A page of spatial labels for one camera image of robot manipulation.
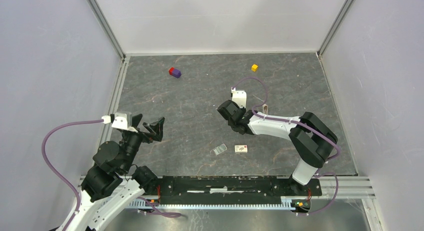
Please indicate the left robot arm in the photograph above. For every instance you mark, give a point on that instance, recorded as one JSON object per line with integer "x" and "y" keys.
{"x": 103, "y": 192}

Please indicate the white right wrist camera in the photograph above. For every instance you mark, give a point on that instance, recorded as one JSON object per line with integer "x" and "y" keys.
{"x": 239, "y": 97}

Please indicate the red and purple block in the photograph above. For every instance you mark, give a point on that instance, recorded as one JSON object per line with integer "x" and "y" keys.
{"x": 175, "y": 72}

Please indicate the staple tray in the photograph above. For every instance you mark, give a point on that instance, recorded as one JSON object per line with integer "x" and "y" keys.
{"x": 219, "y": 149}

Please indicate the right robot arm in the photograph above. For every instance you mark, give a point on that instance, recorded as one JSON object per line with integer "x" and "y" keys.
{"x": 312, "y": 139}

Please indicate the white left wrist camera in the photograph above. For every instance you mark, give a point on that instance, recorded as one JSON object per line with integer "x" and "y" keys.
{"x": 120, "y": 120}

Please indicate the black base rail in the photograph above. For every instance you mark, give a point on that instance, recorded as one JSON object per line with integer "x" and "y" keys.
{"x": 229, "y": 190}

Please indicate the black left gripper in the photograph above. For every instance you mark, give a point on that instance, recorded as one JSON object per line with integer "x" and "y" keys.
{"x": 156, "y": 127}

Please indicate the yellow cube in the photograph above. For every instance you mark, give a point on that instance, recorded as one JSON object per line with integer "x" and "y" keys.
{"x": 254, "y": 67}

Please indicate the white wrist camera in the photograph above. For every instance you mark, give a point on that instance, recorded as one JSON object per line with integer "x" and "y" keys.
{"x": 120, "y": 120}
{"x": 239, "y": 97}

